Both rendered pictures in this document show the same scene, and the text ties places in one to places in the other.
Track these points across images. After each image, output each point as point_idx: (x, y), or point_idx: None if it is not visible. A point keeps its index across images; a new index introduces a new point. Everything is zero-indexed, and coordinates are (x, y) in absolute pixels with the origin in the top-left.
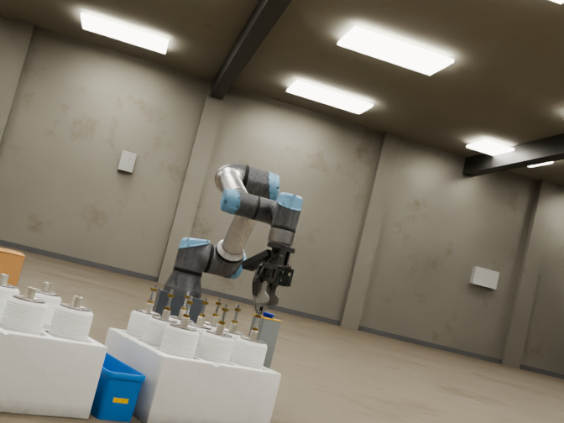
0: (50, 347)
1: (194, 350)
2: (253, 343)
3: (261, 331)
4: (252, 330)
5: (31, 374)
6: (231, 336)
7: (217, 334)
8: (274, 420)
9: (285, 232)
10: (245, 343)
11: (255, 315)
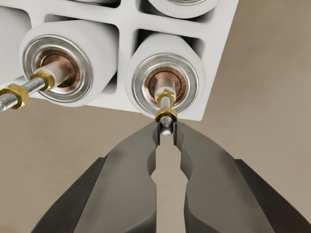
0: None
1: (15, 78)
2: (141, 112)
3: None
4: (154, 96)
5: None
6: (83, 94)
7: (40, 94)
8: (287, 8)
9: None
10: (129, 100)
11: (155, 115)
